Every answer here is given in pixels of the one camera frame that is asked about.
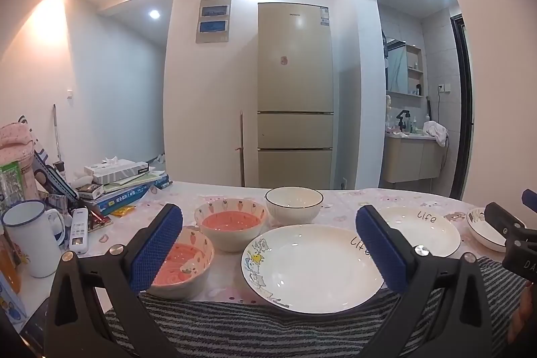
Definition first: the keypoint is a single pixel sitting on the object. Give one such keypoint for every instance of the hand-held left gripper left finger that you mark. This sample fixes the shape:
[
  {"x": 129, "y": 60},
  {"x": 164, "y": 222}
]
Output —
[{"x": 157, "y": 249}]

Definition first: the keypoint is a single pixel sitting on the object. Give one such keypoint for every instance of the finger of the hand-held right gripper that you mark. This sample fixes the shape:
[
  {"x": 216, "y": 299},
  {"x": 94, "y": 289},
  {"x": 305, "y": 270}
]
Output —
[
  {"x": 531, "y": 200},
  {"x": 505, "y": 223}
]

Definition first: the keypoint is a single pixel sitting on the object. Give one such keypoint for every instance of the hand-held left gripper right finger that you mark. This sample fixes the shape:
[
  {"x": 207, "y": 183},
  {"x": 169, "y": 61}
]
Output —
[{"x": 384, "y": 253}]

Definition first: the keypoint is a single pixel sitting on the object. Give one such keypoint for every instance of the small white printed bowl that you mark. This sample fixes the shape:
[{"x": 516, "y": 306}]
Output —
[{"x": 478, "y": 230}]

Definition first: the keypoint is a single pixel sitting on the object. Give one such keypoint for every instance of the pink carrot print bowl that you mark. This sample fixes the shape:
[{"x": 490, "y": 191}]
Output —
[
  {"x": 230, "y": 221},
  {"x": 184, "y": 261}
]

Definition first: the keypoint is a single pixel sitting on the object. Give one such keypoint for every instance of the white cartoon print plate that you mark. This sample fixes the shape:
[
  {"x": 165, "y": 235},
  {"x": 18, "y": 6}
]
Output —
[
  {"x": 432, "y": 234},
  {"x": 310, "y": 265}
]

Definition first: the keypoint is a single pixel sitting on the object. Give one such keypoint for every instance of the white bowl with black rim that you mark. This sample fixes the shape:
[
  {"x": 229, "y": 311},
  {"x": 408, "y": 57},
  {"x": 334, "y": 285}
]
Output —
[{"x": 293, "y": 207}]

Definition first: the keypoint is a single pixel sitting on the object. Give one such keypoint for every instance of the person's right hand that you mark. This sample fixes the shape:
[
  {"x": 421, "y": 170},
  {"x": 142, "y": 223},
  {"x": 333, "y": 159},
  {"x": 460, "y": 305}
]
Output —
[{"x": 527, "y": 312}]

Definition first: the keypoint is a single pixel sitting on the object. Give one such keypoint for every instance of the orange snack packet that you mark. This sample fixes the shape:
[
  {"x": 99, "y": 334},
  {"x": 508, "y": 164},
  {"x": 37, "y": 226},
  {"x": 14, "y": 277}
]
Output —
[{"x": 122, "y": 211}]

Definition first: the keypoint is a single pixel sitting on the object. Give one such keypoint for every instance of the pink cartoon print tablecloth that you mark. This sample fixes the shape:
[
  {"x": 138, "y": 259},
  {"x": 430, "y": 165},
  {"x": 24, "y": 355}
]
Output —
[{"x": 356, "y": 200}]

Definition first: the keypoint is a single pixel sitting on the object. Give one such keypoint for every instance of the green folder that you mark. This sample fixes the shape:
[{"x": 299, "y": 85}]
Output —
[{"x": 138, "y": 179}]

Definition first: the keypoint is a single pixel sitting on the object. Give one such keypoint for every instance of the white remote control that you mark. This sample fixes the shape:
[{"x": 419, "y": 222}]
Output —
[{"x": 79, "y": 230}]

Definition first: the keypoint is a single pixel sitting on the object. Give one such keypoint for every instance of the grey white tissue box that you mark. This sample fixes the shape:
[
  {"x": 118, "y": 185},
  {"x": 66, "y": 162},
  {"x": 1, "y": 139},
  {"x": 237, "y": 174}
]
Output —
[{"x": 117, "y": 171}]

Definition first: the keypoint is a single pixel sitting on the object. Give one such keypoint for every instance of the beige bathroom vanity cabinet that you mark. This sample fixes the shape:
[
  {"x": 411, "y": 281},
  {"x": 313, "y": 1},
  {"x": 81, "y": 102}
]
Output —
[{"x": 413, "y": 159}]

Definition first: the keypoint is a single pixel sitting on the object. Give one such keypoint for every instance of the white towel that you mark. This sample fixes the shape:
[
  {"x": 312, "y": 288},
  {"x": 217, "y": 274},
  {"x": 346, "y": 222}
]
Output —
[{"x": 434, "y": 131}]

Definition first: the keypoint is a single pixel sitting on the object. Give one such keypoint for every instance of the white enamel mug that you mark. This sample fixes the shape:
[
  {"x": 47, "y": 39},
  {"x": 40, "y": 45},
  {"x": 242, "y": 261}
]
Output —
[{"x": 29, "y": 240}]

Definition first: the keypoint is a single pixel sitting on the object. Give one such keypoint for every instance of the wooden stick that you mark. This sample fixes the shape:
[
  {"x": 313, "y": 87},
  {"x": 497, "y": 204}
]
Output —
[{"x": 241, "y": 148}]

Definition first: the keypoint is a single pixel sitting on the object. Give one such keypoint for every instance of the black framed glass door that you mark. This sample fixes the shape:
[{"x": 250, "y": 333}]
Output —
[{"x": 461, "y": 89}]

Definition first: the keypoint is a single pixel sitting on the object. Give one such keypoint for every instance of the green bottle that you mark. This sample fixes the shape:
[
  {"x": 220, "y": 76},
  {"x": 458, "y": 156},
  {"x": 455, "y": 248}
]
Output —
[{"x": 414, "y": 125}]

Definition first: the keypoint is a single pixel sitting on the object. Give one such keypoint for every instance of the black faucet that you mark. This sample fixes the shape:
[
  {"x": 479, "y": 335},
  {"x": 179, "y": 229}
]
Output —
[{"x": 403, "y": 121}]

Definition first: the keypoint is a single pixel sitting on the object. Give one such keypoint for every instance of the grey striped cloth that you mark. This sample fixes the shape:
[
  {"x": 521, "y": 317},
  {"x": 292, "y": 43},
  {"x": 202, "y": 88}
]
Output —
[{"x": 272, "y": 328}]

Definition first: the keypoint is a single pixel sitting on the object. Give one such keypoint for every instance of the white mop pole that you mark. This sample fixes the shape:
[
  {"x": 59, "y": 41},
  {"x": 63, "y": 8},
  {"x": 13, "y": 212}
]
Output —
[{"x": 56, "y": 135}]

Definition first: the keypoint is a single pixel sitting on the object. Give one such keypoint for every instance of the green snack packet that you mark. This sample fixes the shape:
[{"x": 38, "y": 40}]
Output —
[{"x": 10, "y": 186}]

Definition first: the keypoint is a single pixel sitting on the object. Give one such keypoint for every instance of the pink fabric bag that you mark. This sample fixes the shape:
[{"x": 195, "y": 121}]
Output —
[{"x": 16, "y": 148}]

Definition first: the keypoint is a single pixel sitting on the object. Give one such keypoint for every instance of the beige refrigerator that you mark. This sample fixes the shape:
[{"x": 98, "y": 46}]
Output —
[{"x": 293, "y": 89}]

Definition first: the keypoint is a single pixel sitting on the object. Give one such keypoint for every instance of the bathroom mirror cabinet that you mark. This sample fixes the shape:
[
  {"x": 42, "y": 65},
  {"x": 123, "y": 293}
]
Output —
[{"x": 396, "y": 66}]

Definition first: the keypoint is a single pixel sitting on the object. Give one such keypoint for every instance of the recessed ceiling light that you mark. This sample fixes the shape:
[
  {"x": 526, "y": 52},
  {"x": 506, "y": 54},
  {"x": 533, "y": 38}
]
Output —
[{"x": 154, "y": 13}]

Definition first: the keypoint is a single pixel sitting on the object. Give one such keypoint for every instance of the fridge label sticker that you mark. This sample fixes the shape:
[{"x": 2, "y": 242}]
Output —
[{"x": 324, "y": 16}]

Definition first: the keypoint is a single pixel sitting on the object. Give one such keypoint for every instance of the grey wall panel box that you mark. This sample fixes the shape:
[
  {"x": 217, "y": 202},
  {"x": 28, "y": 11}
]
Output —
[{"x": 213, "y": 20}]

